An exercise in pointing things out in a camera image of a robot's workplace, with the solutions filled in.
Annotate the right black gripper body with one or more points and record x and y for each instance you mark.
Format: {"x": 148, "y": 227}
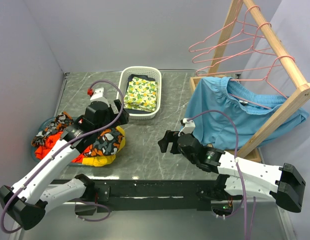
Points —
{"x": 175, "y": 149}

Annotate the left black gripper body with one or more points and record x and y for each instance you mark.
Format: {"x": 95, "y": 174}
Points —
{"x": 113, "y": 117}

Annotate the yellow shorts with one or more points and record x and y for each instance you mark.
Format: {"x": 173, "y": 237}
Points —
{"x": 103, "y": 152}

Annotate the blue shorts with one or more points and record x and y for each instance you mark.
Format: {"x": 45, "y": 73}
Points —
{"x": 221, "y": 120}

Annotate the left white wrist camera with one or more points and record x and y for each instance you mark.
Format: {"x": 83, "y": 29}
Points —
{"x": 96, "y": 95}

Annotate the orange shorts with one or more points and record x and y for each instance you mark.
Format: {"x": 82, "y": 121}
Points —
{"x": 44, "y": 149}

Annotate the pink hanger holding blue shorts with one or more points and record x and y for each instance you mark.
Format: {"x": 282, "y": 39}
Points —
{"x": 256, "y": 86}

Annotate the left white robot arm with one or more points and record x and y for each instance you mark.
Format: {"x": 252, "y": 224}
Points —
{"x": 95, "y": 136}

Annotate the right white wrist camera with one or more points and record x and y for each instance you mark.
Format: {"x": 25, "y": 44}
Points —
{"x": 188, "y": 126}

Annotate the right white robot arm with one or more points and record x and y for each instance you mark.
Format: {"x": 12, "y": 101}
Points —
{"x": 238, "y": 176}

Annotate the camouflage pattern shorts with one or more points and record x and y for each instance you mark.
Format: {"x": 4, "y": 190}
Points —
{"x": 60, "y": 123}

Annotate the white plastic basket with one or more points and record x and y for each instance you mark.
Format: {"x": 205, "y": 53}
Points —
{"x": 150, "y": 72}

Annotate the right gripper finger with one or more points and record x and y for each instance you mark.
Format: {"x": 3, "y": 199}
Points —
{"x": 163, "y": 144}
{"x": 169, "y": 136}

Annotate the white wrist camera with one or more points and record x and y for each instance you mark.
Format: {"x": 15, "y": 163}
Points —
{"x": 188, "y": 126}
{"x": 96, "y": 95}

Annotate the lemon print folded cloth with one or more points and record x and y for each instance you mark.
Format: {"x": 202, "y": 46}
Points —
{"x": 141, "y": 93}

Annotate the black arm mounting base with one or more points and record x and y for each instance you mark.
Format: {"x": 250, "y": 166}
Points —
{"x": 138, "y": 195}

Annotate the wooden clothes rack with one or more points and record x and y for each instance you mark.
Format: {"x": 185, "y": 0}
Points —
{"x": 291, "y": 113}

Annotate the pink wire hanger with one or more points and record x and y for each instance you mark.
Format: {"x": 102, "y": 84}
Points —
{"x": 230, "y": 20}
{"x": 242, "y": 31}
{"x": 251, "y": 49}

